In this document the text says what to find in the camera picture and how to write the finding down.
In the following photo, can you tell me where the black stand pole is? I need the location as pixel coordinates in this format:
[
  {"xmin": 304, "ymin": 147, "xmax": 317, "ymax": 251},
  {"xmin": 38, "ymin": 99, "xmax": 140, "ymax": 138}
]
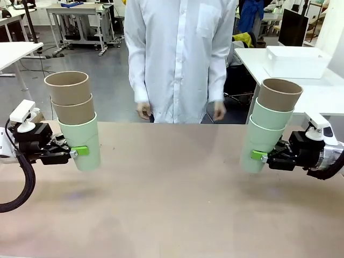
[{"xmin": 23, "ymin": 0, "xmax": 46, "ymax": 59}]

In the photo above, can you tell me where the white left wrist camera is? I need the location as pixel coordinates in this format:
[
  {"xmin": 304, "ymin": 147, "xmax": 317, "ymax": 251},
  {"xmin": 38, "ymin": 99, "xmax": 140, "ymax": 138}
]
[{"xmin": 9, "ymin": 99, "xmax": 41, "ymax": 133}]

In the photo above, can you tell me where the black monitor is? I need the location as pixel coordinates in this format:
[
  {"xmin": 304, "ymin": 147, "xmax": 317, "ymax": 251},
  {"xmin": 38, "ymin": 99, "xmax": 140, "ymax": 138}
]
[{"xmin": 278, "ymin": 8, "xmax": 309, "ymax": 47}]

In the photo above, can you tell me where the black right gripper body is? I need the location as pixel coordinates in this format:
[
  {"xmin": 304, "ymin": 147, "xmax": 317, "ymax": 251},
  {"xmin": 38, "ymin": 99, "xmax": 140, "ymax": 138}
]
[{"xmin": 289, "ymin": 131, "xmax": 325, "ymax": 169}]

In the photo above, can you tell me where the person's right forearm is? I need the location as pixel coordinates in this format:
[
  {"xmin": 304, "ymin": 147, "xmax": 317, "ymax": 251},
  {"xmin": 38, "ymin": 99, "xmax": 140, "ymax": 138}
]
[{"xmin": 128, "ymin": 48, "xmax": 152, "ymax": 104}]

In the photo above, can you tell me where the black stool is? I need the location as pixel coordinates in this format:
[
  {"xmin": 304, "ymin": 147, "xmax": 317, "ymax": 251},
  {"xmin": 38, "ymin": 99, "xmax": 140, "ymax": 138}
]
[{"xmin": 114, "ymin": 16, "xmax": 127, "ymax": 34}]

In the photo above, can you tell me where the light green cup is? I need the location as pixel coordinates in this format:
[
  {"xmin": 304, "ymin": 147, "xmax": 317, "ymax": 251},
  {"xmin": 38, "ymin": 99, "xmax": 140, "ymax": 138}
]
[
  {"xmin": 58, "ymin": 112, "xmax": 102, "ymax": 172},
  {"xmin": 239, "ymin": 114, "xmax": 286, "ymax": 173},
  {"xmin": 252, "ymin": 97, "xmax": 295, "ymax": 131}
]

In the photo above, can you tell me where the black right arm cable sleeve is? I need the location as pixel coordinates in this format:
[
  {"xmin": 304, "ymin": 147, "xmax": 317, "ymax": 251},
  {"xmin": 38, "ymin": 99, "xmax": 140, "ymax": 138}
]
[{"xmin": 306, "ymin": 150, "xmax": 344, "ymax": 180}]

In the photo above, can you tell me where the person in white lab coat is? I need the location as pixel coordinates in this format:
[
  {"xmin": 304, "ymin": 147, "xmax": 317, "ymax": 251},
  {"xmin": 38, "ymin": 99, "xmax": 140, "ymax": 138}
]
[{"xmin": 123, "ymin": 0, "xmax": 239, "ymax": 124}]

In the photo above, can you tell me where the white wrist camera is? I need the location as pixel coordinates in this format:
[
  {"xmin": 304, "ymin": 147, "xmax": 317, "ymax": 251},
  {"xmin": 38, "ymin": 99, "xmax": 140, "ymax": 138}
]
[
  {"xmin": 303, "ymin": 111, "xmax": 338, "ymax": 146},
  {"xmin": 9, "ymin": 99, "xmax": 41, "ymax": 133}
]

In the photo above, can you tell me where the brown cup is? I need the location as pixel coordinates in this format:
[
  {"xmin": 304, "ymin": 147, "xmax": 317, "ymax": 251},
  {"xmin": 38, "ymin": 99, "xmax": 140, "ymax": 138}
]
[
  {"xmin": 44, "ymin": 71, "xmax": 89, "ymax": 105},
  {"xmin": 51, "ymin": 93, "xmax": 96, "ymax": 126},
  {"xmin": 257, "ymin": 78, "xmax": 304, "ymax": 112}
]

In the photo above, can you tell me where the white table with basket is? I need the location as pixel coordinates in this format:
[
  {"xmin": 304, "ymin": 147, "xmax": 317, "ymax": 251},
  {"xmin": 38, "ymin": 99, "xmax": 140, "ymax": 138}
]
[{"xmin": 234, "ymin": 47, "xmax": 344, "ymax": 125}]

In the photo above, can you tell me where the black left arm cable sleeve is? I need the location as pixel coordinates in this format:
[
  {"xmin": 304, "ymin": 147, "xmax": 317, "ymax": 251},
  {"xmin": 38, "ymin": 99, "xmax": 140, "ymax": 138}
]
[{"xmin": 0, "ymin": 118, "xmax": 37, "ymax": 213}]

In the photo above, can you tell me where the person's right hand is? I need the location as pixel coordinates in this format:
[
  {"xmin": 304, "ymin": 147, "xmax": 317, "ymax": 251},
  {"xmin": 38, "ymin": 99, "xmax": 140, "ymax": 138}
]
[{"xmin": 136, "ymin": 101, "xmax": 156, "ymax": 121}]

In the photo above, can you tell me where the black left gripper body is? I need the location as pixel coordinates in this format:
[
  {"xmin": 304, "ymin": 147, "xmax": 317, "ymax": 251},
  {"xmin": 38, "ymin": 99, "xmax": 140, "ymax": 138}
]
[{"xmin": 13, "ymin": 122, "xmax": 54, "ymax": 162}]

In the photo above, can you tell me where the blue jacket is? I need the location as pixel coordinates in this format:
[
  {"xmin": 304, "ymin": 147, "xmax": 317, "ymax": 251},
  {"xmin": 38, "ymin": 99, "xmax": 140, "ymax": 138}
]
[{"xmin": 238, "ymin": 0, "xmax": 266, "ymax": 34}]

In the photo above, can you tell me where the white workbench desk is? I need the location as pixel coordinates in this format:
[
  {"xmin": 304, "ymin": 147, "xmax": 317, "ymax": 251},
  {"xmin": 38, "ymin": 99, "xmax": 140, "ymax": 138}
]
[{"xmin": 45, "ymin": 2, "xmax": 114, "ymax": 56}]

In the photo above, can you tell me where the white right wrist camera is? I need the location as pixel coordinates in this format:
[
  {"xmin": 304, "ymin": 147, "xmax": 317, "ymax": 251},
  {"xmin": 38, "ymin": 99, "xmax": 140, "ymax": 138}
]
[{"xmin": 303, "ymin": 111, "xmax": 338, "ymax": 146}]

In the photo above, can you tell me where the white plastic basket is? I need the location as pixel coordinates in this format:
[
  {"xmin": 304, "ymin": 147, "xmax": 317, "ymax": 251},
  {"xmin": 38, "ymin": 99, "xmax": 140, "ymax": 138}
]
[{"xmin": 262, "ymin": 45, "xmax": 332, "ymax": 80}]

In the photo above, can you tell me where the wooden frame shelf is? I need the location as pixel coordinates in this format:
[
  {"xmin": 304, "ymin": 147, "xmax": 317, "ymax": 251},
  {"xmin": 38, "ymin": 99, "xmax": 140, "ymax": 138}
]
[{"xmin": 303, "ymin": 0, "xmax": 331, "ymax": 44}]

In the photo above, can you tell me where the black floor cable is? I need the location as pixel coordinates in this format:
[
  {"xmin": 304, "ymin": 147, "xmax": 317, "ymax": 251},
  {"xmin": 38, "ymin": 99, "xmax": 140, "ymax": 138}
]
[{"xmin": 20, "ymin": 55, "xmax": 56, "ymax": 75}]

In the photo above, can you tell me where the person's left hand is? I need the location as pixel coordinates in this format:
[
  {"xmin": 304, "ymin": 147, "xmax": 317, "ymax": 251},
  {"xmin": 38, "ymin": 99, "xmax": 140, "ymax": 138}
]
[{"xmin": 213, "ymin": 101, "xmax": 227, "ymax": 121}]

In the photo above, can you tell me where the black arm cable sleeve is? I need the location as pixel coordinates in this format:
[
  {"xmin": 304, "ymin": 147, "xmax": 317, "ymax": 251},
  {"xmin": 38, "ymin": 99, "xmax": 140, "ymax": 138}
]
[
  {"xmin": 0, "ymin": 118, "xmax": 37, "ymax": 213},
  {"xmin": 306, "ymin": 150, "xmax": 344, "ymax": 180}
]

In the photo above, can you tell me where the white side table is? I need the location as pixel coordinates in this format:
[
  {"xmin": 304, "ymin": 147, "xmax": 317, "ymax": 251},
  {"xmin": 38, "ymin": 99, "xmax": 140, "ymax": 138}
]
[{"xmin": 0, "ymin": 42, "xmax": 44, "ymax": 94}]

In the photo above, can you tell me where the white desk with dark panel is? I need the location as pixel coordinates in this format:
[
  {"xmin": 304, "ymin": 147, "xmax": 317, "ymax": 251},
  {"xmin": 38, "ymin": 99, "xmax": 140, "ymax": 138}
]
[{"xmin": 0, "ymin": 5, "xmax": 37, "ymax": 42}]

